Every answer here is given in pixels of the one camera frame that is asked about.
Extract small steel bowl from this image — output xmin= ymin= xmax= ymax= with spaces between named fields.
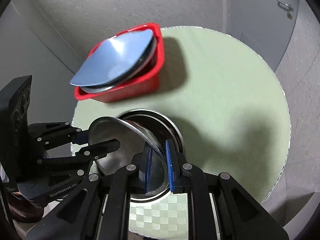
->
xmin=88 ymin=116 xmax=171 ymax=197

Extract large steel bowl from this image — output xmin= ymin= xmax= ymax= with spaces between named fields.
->
xmin=80 ymin=36 xmax=157 ymax=94

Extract red plastic basin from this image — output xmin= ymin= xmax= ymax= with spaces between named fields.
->
xmin=70 ymin=22 xmax=165 ymax=103

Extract blue plastic plate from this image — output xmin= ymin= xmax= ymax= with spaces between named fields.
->
xmin=70 ymin=29 xmax=154 ymax=87

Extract person left hand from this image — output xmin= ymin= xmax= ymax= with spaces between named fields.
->
xmin=7 ymin=193 xmax=44 ymax=224

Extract green tablecloth with lace skirt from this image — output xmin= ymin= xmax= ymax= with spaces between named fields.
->
xmin=70 ymin=25 xmax=293 ymax=239

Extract grey door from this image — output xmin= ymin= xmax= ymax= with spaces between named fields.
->
xmin=228 ymin=0 xmax=299 ymax=70

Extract metal door handle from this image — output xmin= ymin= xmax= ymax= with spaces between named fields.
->
xmin=277 ymin=0 xmax=294 ymax=20

